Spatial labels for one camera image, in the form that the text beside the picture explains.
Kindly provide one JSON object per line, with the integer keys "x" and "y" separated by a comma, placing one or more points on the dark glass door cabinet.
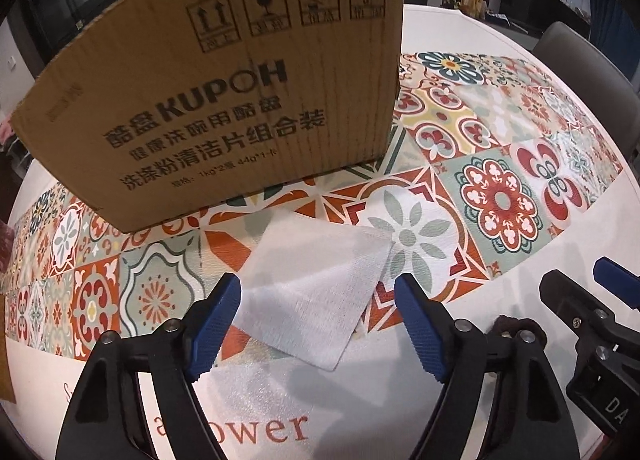
{"x": 75, "y": 0}

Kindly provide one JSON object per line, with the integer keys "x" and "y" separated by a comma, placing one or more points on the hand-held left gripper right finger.
{"x": 422, "y": 330}

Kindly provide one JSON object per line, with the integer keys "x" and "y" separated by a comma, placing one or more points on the white gauze cloth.
{"x": 310, "y": 285}

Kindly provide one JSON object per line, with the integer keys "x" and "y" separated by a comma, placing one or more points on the dark television stand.
{"x": 510, "y": 22}

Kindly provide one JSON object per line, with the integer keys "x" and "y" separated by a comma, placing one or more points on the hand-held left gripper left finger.
{"x": 215, "y": 325}

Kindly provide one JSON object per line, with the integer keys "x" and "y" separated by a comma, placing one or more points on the grey dining chair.
{"x": 585, "y": 70}

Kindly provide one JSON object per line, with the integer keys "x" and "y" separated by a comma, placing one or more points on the glass vase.
{"x": 5, "y": 245}

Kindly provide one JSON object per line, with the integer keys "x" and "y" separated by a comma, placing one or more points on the dark brown hair scrunchie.
{"x": 505, "y": 326}

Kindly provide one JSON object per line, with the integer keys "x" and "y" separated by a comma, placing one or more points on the brown cardboard box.
{"x": 225, "y": 90}

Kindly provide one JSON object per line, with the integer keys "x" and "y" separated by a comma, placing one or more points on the yellow snack box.
{"x": 472, "y": 2}

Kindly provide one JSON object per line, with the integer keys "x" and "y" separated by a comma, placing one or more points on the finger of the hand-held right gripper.
{"x": 617, "y": 282}
{"x": 575, "y": 297}

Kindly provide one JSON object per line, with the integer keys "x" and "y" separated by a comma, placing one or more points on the woven straw tissue box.
{"x": 3, "y": 340}

